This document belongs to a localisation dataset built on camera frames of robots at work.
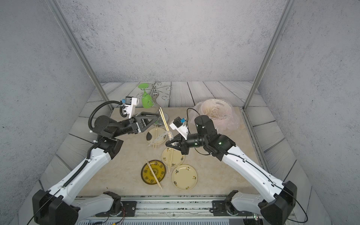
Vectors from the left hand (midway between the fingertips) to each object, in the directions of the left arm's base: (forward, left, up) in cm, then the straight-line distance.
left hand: (158, 122), depth 56 cm
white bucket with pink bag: (+19, -34, -19) cm, 43 cm away
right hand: (-5, -3, -10) cm, 12 cm away
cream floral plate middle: (+5, -6, -42) cm, 43 cm away
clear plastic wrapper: (+22, +5, -43) cm, 49 cm away
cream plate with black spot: (+25, +10, -46) cm, 53 cm away
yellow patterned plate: (-2, +5, -43) cm, 43 cm away
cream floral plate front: (-7, -10, -42) cm, 44 cm away
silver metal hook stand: (+37, +7, -14) cm, 40 cm away
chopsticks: (-7, +7, -41) cm, 43 cm away
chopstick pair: (+2, -1, -41) cm, 41 cm away
